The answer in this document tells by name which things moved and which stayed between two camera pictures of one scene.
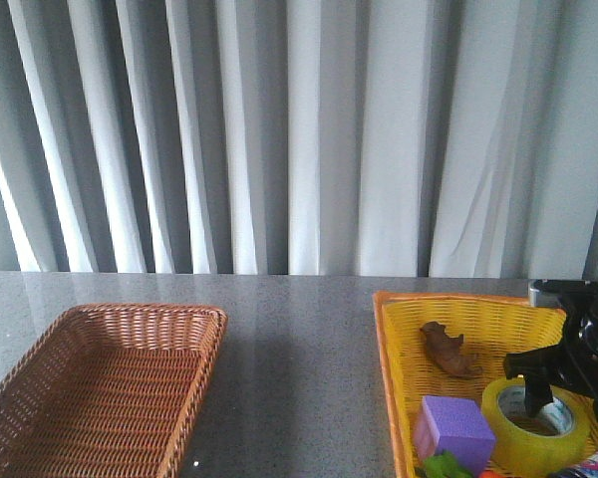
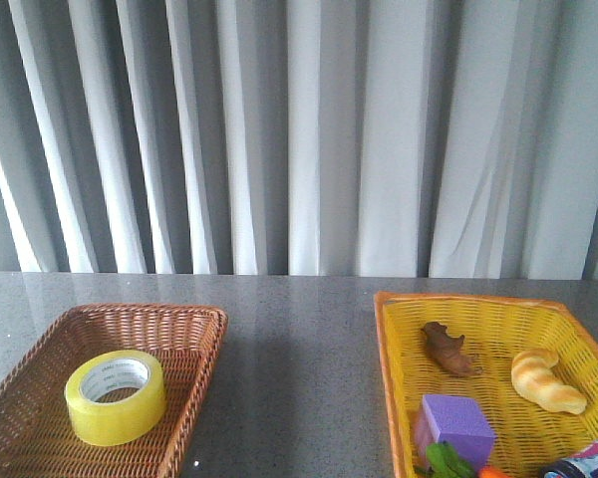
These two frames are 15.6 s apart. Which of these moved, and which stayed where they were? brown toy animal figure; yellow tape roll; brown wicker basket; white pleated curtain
Moved: yellow tape roll
Stayed: white pleated curtain; brown wicker basket; brown toy animal figure
